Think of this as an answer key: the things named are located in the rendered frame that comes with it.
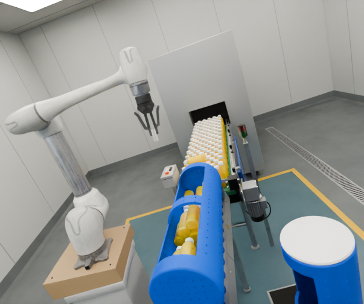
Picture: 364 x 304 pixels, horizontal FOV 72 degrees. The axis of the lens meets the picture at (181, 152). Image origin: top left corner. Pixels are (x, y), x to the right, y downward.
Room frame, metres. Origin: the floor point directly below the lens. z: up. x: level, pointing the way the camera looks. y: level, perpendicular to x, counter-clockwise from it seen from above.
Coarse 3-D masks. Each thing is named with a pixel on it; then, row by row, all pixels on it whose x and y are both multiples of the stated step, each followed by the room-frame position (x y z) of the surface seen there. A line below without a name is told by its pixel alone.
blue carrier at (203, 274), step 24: (192, 168) 1.54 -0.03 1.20; (216, 192) 1.23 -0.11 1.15; (168, 216) 1.12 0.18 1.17; (216, 216) 1.02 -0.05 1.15; (168, 240) 1.05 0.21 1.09; (216, 240) 0.86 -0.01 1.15; (168, 264) 0.73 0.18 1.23; (192, 264) 0.70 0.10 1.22; (216, 264) 0.74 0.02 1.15; (168, 288) 0.71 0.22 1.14; (192, 288) 0.69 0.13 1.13; (216, 288) 0.67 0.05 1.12
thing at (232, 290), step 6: (228, 198) 1.59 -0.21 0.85; (228, 204) 1.51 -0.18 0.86; (228, 210) 1.44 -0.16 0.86; (228, 216) 1.37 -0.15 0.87; (228, 222) 1.31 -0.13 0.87; (228, 228) 1.25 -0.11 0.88; (228, 234) 1.19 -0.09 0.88; (228, 240) 1.14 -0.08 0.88; (228, 246) 1.09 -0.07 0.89; (228, 252) 1.05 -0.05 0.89; (228, 258) 1.01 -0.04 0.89; (228, 264) 0.97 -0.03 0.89; (228, 270) 0.93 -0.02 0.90; (234, 270) 0.97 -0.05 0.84; (228, 276) 0.90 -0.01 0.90; (234, 276) 0.93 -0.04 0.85; (234, 282) 0.90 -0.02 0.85; (234, 288) 0.86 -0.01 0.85; (234, 294) 0.83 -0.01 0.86; (234, 300) 0.80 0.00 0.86
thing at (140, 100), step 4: (140, 96) 1.18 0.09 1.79; (144, 96) 1.18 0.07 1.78; (148, 96) 1.19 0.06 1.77; (136, 100) 1.19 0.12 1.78; (140, 100) 1.18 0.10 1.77; (144, 100) 1.18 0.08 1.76; (148, 100) 1.18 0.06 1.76; (140, 104) 1.20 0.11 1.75; (144, 104) 1.20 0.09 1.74; (148, 104) 1.20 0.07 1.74; (152, 104) 1.20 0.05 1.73; (140, 108) 1.20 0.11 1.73; (152, 108) 1.20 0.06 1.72; (148, 112) 1.20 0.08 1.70
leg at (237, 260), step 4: (232, 236) 1.51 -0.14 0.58; (232, 240) 1.50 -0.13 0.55; (236, 248) 1.51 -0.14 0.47; (236, 252) 1.50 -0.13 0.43; (236, 256) 1.50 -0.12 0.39; (236, 260) 1.51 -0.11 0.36; (240, 260) 1.52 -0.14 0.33; (236, 264) 1.51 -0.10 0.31; (240, 264) 1.50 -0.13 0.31; (240, 268) 1.50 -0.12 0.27; (240, 272) 1.51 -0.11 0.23; (244, 272) 1.53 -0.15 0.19; (240, 276) 1.51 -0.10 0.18; (244, 276) 1.50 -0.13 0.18; (244, 280) 1.50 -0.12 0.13; (244, 284) 1.51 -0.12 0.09; (248, 284) 1.52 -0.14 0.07; (244, 288) 1.51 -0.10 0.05; (248, 288) 1.50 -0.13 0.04; (248, 292) 1.50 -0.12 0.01
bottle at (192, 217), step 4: (192, 204) 1.17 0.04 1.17; (188, 208) 1.15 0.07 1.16; (192, 208) 1.13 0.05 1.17; (196, 208) 1.13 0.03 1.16; (188, 212) 1.11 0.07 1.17; (192, 212) 1.09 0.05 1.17; (196, 212) 1.10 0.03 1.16; (188, 216) 1.07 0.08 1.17; (192, 216) 1.06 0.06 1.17; (196, 216) 1.07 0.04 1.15; (188, 220) 1.04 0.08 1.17; (192, 220) 1.04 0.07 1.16; (196, 220) 1.04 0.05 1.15; (188, 224) 1.05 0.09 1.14; (192, 224) 1.04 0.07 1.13; (196, 224) 1.03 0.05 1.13; (188, 228) 1.04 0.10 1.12; (192, 228) 1.04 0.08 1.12; (196, 228) 1.03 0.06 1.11
